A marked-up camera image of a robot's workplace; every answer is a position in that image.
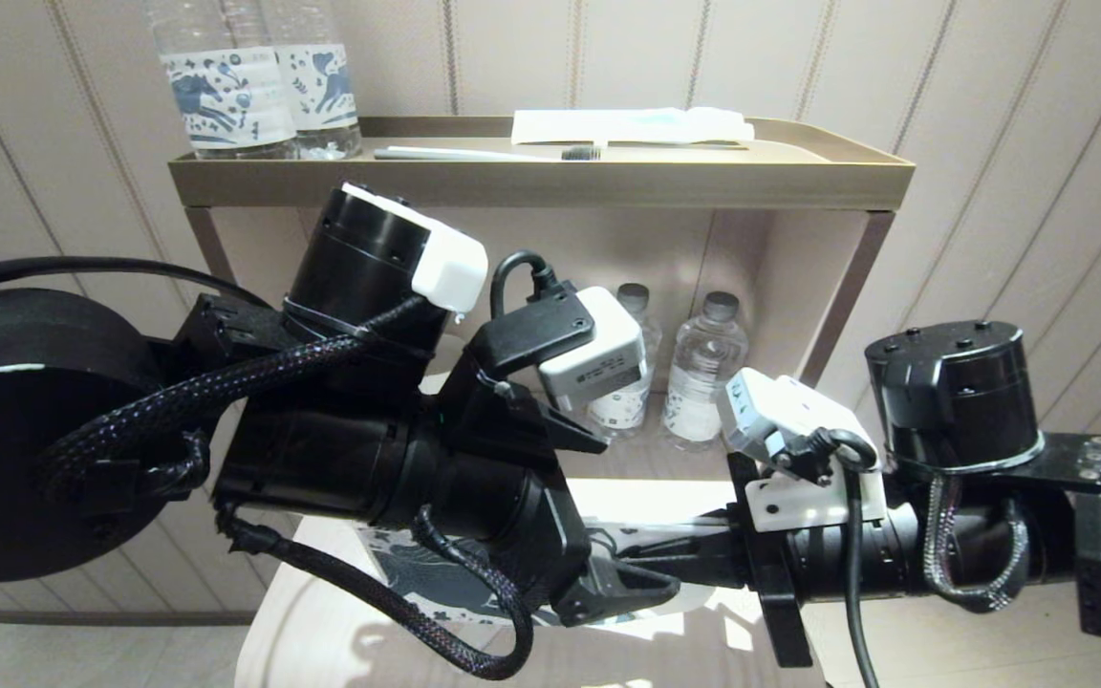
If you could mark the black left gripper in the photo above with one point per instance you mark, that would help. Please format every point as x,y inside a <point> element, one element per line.
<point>560,545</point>

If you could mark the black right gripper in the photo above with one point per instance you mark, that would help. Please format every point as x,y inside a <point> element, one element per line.
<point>770,573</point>

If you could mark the horse print zipper pouch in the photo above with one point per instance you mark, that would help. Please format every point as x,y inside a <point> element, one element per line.
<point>393,573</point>

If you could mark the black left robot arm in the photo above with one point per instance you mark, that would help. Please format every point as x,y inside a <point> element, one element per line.
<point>34,420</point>

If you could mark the small clear water bottle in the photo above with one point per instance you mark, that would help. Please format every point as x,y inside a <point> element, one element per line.
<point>622,416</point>
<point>699,373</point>

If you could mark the beige shelf unit brown tray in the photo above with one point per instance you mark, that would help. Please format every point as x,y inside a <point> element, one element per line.
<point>531,183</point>

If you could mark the wrapped toothbrush white packet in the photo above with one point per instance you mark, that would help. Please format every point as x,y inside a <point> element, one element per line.
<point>627,125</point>

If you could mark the grey toothbrush black bristles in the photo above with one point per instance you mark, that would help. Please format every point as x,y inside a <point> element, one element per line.
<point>474,153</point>

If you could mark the clear bottle blue horse label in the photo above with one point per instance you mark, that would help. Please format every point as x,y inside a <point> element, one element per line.
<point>321,86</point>
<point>226,96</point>

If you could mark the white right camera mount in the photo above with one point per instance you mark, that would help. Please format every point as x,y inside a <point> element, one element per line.
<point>799,506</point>

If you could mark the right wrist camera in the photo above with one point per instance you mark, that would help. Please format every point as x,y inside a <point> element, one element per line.
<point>770,406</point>

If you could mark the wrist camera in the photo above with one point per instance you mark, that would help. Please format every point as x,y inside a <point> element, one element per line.
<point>770,406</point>
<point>598,358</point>

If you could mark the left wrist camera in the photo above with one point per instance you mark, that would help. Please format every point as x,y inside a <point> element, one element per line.
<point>598,358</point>

